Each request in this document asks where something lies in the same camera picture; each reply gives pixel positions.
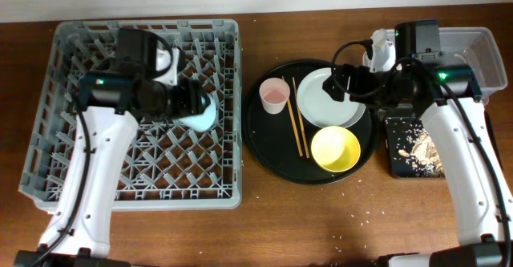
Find round black tray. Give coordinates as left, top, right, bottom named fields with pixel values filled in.
left=242, top=59, right=380, bottom=185

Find grey dishwasher rack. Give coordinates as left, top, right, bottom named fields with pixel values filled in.
left=18, top=19, right=242, bottom=213

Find pink cup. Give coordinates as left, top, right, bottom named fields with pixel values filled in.
left=259, top=78, right=290, bottom=115

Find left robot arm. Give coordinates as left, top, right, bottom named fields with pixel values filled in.
left=14, top=28, right=216, bottom=266

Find grey plate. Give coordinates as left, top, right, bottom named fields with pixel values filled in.
left=297, top=67, right=366, bottom=127

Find clear plastic bin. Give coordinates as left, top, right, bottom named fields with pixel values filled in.
left=362, top=26, right=508, bottom=108

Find yellow bowl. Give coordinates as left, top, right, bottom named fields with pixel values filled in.
left=310, top=126, right=362, bottom=172

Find black rectangular tray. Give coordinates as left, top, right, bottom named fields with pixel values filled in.
left=383, top=107, right=426, bottom=179

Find blue cup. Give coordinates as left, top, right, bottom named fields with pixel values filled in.
left=173, top=95, right=217, bottom=132

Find food scraps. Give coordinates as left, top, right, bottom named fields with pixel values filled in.
left=394, top=128, right=445, bottom=178

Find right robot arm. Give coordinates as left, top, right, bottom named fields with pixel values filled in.
left=322, top=20, right=512, bottom=266

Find wooden chopstick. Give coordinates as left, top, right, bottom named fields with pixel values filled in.
left=293, top=77, right=310, bottom=159
left=281, top=76, right=304, bottom=157

